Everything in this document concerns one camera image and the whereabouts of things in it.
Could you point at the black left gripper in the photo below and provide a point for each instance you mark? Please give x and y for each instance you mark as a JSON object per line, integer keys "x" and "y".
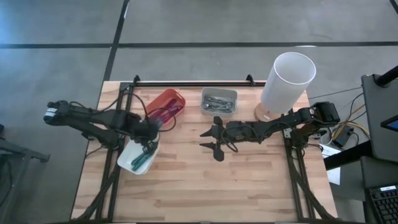
{"x": 146, "y": 130}

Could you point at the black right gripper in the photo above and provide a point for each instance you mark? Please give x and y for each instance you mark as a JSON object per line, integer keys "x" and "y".
{"x": 239, "y": 130}

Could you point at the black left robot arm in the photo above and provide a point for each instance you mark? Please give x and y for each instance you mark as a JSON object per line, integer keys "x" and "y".
{"x": 93, "y": 119}

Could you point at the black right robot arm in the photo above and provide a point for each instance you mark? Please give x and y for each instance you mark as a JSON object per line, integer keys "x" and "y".
{"x": 298, "y": 117}

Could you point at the white plastic bin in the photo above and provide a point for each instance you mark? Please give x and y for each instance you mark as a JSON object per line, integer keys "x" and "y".
{"x": 127, "y": 155}

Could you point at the light grey plastic bin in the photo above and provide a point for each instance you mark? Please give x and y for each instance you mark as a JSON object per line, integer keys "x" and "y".
{"x": 217, "y": 91}

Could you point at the orange plastic bin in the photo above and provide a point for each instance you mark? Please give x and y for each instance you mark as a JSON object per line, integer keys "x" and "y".
{"x": 177, "y": 95}

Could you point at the white shade wooden base lamp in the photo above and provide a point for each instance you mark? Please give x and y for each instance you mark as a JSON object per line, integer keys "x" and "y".
{"x": 280, "y": 93}

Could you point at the white paper sheet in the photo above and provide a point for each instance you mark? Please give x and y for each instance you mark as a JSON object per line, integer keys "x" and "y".
{"x": 334, "y": 175}

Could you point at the black power box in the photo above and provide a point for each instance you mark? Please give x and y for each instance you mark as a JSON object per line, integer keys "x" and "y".
{"x": 342, "y": 137}

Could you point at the black stand legs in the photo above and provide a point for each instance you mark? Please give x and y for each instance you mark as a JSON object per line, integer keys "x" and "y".
{"x": 18, "y": 152}

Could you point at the grey side desk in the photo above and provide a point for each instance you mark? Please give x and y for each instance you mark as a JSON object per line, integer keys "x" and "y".
{"x": 379, "y": 102}

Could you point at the blue-lit tablet screen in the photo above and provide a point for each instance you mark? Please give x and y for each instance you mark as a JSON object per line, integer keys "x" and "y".
{"x": 391, "y": 124}

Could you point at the black keyboard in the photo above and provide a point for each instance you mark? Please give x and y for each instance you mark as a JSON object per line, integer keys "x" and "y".
{"x": 385, "y": 205}

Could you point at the black pole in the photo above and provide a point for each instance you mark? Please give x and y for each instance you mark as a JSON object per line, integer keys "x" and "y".
{"x": 387, "y": 77}

